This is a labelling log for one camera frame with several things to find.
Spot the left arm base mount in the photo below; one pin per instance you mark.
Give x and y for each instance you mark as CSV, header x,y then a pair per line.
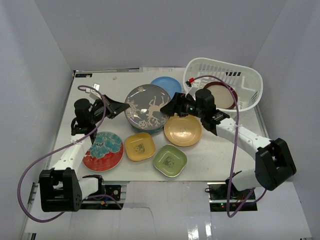
x,y
117,192

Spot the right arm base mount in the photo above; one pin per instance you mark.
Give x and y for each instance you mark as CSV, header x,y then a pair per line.
x,y
217,194

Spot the black label sticker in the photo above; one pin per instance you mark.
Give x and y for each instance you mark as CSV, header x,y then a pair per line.
x,y
83,75

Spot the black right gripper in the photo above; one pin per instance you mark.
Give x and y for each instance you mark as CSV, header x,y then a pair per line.
x,y
176,105

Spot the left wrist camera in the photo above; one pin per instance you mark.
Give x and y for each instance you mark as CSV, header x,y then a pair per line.
x,y
93,91

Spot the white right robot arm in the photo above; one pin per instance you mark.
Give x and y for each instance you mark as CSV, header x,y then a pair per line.
x,y
273,160

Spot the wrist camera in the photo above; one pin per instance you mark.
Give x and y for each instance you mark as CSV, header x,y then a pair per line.
x,y
93,91
192,87

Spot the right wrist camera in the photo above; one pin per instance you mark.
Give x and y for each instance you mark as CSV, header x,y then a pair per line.
x,y
192,87

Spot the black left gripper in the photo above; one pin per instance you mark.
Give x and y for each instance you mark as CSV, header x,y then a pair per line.
x,y
108,106

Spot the teal scalloped plate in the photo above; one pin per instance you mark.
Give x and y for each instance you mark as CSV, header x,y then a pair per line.
x,y
151,132

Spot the red teal flower plate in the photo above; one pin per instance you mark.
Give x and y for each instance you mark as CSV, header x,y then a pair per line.
x,y
105,153

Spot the white plastic dish bin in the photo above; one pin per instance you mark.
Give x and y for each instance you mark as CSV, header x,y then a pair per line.
x,y
247,82

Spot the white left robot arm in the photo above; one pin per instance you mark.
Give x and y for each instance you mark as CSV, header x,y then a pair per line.
x,y
76,175

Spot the dark red rimmed plate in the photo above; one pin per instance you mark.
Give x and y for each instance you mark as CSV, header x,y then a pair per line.
x,y
225,97

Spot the light blue round plate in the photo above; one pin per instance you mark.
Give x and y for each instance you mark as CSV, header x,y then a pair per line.
x,y
169,84

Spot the grey reindeer plate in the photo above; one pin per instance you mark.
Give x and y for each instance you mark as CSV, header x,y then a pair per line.
x,y
145,103

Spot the paper sheets behind table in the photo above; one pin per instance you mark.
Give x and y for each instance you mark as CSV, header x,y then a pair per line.
x,y
161,69

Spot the orange round plate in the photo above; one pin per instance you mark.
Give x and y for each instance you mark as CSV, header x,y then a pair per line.
x,y
183,131

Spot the yellow square panda dish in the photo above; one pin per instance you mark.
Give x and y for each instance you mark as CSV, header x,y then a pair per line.
x,y
139,146

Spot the green square panda dish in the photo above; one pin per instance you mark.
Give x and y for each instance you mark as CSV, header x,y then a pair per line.
x,y
170,161

